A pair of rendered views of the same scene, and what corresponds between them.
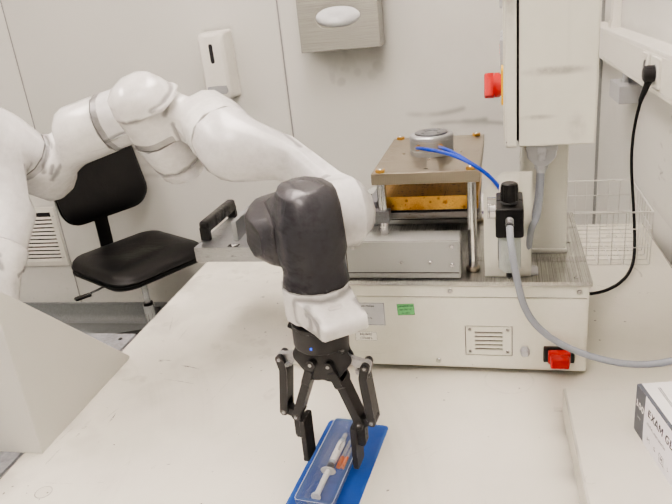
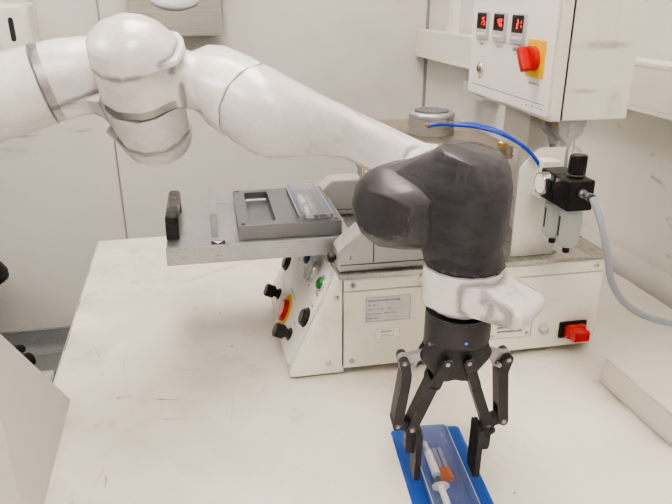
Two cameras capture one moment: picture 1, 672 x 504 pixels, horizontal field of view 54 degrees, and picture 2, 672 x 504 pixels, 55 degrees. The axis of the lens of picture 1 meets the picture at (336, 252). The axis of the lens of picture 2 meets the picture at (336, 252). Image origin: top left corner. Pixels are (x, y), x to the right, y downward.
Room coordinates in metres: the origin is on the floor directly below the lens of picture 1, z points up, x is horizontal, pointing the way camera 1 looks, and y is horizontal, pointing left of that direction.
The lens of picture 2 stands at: (0.26, 0.45, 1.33)
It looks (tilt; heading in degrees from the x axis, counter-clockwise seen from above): 22 degrees down; 333
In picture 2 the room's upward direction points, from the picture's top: straight up
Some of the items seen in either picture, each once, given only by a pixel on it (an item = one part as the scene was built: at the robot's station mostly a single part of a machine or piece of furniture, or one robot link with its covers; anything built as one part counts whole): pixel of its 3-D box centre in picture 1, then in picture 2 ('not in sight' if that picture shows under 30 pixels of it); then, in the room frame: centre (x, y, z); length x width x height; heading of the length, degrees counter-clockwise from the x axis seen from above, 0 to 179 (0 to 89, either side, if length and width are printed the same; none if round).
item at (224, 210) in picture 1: (218, 219); (173, 213); (1.30, 0.23, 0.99); 0.15 x 0.02 x 0.04; 164
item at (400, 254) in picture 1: (384, 254); (408, 241); (1.07, -0.08, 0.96); 0.26 x 0.05 x 0.07; 74
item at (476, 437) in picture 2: (357, 442); (475, 447); (0.77, 0.00, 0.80); 0.03 x 0.01 x 0.07; 159
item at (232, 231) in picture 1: (283, 226); (256, 219); (1.26, 0.10, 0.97); 0.30 x 0.22 x 0.08; 74
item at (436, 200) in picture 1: (432, 176); not in sight; (1.17, -0.19, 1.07); 0.22 x 0.17 x 0.10; 164
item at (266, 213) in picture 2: not in sight; (283, 210); (1.25, 0.06, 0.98); 0.20 x 0.17 x 0.03; 164
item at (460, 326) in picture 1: (433, 291); (421, 280); (1.16, -0.18, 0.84); 0.53 x 0.37 x 0.17; 74
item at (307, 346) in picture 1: (322, 347); (455, 342); (0.78, 0.03, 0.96); 0.08 x 0.08 x 0.09
